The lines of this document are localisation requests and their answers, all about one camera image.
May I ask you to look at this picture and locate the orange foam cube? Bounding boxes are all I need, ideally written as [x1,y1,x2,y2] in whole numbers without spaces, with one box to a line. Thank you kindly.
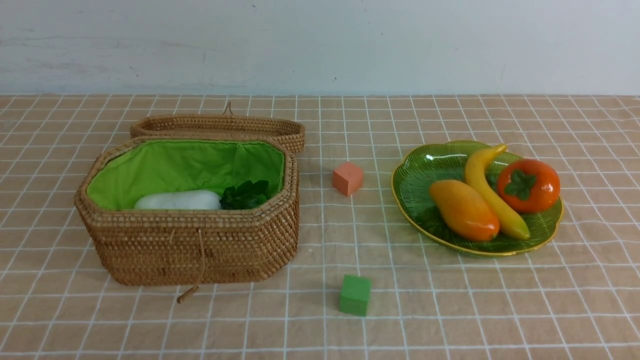
[332,161,365,197]

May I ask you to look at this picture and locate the green foam cube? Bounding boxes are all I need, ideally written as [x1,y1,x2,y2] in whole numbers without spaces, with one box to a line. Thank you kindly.
[338,274,372,317]

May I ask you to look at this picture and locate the yellow toy banana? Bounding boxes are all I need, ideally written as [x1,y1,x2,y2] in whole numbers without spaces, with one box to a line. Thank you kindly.
[464,144,530,240]

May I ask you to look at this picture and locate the white toy radish green leaves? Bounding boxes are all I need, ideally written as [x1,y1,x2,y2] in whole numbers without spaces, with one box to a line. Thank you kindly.
[134,180,270,210]

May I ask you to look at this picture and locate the orange yellow toy mango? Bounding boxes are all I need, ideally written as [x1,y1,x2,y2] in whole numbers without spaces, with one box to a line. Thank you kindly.
[429,179,500,242]

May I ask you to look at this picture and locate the orange toy persimmon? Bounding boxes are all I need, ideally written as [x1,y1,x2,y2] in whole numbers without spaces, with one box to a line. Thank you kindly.
[496,158,561,214]

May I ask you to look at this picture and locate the woven wicker basket green lining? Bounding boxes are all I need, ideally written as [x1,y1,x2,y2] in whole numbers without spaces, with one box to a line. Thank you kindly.
[74,136,301,287]

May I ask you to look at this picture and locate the green glass leaf plate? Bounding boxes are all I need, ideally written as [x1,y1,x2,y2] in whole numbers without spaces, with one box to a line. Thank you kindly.
[391,140,564,256]

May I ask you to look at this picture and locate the checkered beige tablecloth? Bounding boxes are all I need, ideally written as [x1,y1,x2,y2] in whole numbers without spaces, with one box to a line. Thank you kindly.
[0,95,640,360]

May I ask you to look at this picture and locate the woven wicker basket lid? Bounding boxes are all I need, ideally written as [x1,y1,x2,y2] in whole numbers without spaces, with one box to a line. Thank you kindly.
[129,102,306,154]

